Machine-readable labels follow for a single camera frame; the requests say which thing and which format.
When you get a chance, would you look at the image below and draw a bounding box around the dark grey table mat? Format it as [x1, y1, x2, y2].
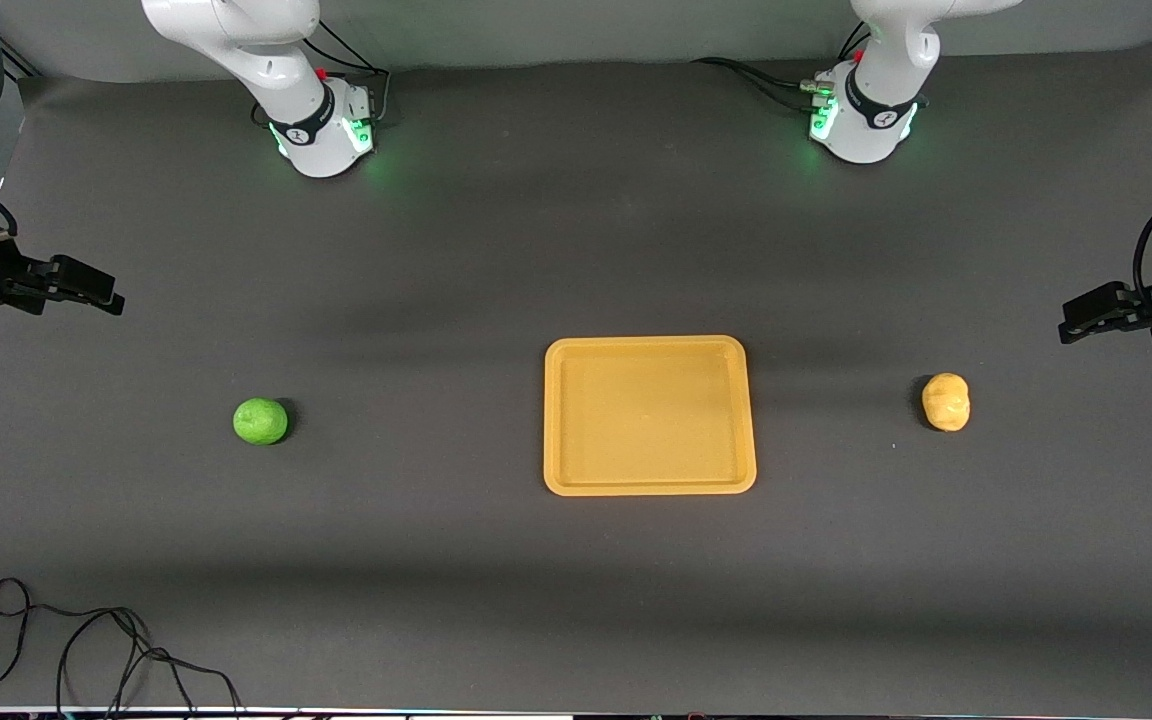
[0, 35, 1152, 716]

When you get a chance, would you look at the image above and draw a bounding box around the aluminium frame rail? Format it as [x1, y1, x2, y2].
[0, 38, 42, 81]

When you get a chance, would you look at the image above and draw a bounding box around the black right arm base cable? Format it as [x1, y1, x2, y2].
[301, 20, 393, 126]

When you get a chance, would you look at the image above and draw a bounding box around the orange plastic tray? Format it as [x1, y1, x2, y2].
[543, 335, 758, 497]

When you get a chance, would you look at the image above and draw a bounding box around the yellow potato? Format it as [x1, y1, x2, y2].
[921, 373, 972, 433]

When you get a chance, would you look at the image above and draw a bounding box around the thin black loose cable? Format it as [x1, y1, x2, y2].
[0, 577, 245, 716]

